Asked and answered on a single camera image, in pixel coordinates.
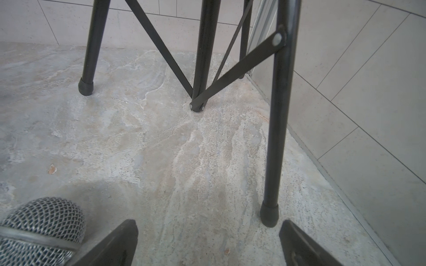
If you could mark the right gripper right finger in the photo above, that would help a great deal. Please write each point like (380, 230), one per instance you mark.
(301, 250)

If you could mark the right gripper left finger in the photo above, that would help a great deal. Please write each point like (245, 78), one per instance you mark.
(117, 248)

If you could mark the black perforated music stand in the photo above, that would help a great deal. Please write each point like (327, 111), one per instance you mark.
(281, 45)

